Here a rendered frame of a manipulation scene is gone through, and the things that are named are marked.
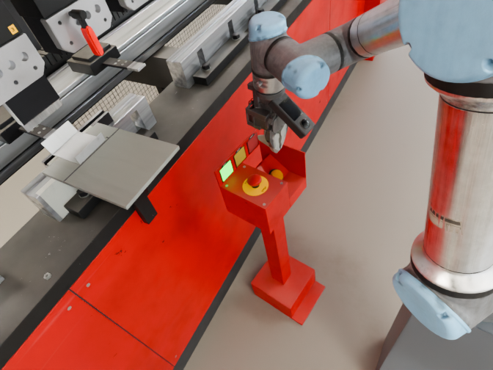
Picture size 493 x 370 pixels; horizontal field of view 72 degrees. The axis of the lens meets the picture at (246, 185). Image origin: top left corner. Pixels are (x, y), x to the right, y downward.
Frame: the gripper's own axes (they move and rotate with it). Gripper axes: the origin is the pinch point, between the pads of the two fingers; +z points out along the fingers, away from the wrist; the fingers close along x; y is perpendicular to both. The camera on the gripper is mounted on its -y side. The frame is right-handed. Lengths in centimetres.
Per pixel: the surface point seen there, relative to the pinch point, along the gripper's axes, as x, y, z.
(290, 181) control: -1.2, -3.2, 13.2
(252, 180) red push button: 10.7, 1.3, 3.1
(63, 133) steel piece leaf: 34, 39, -15
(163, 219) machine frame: 29.6, 20.9, 14.1
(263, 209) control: 15.1, -5.1, 5.8
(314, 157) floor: -73, 24, 86
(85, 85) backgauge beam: 14, 64, -6
